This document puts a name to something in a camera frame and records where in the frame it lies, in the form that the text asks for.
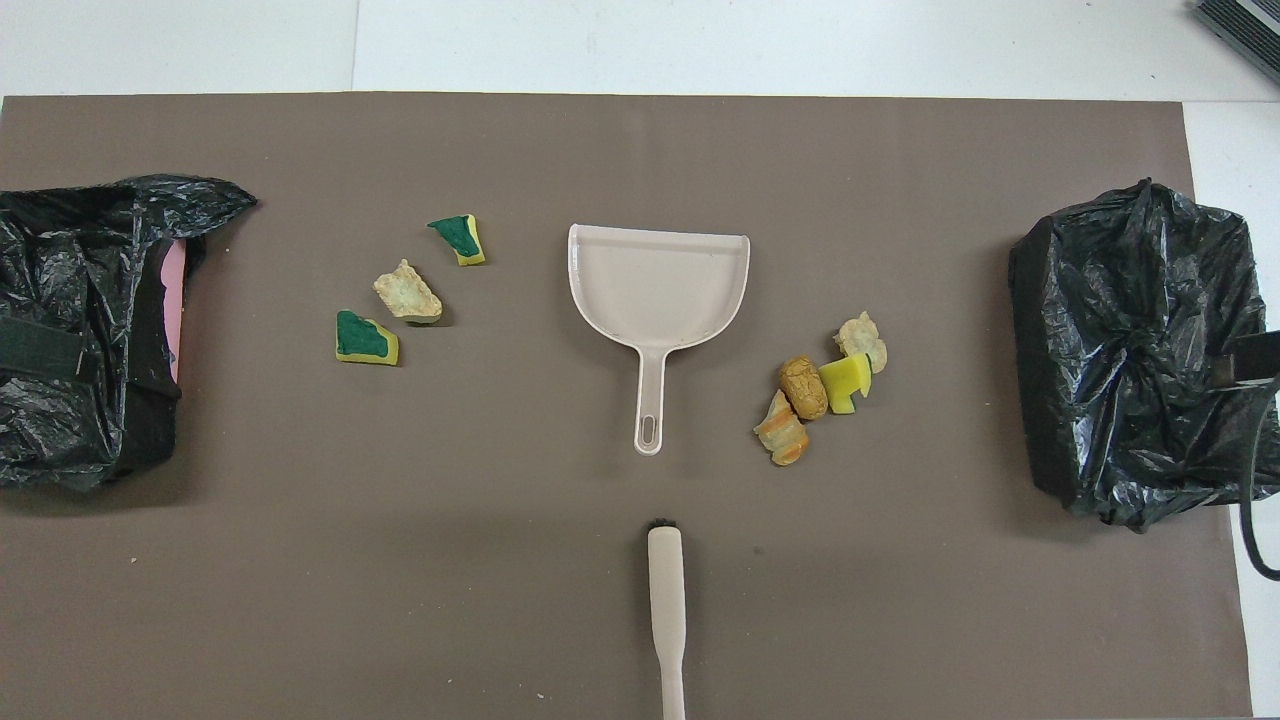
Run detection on large green yellow sponge piece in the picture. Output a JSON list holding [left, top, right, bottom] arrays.
[[335, 309, 401, 367]]

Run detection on beige ridged foam chunk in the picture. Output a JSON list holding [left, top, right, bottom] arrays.
[[373, 259, 444, 325]]

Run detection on pale cream foam chunk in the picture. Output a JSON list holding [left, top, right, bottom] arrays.
[[834, 311, 889, 375]]

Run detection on plain yellow sponge piece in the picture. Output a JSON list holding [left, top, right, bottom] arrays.
[[818, 352, 874, 415]]

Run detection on small green yellow sponge piece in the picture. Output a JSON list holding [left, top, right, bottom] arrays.
[[427, 214, 487, 267]]

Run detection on beige plastic dustpan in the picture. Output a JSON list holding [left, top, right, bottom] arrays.
[[567, 223, 751, 456]]

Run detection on beige hand brush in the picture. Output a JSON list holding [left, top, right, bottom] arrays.
[[646, 517, 688, 720]]

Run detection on pink bin with black bag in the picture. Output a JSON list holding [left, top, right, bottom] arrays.
[[0, 175, 259, 493]]

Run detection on black bag lined bin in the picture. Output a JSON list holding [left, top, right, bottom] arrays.
[[1008, 178, 1280, 532]]

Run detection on grey ribbed device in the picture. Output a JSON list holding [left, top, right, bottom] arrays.
[[1193, 0, 1280, 86]]

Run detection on brown table mat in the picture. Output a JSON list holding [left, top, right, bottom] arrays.
[[0, 93, 1253, 720]]

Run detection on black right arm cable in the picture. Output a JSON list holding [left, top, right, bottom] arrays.
[[1238, 375, 1280, 582]]

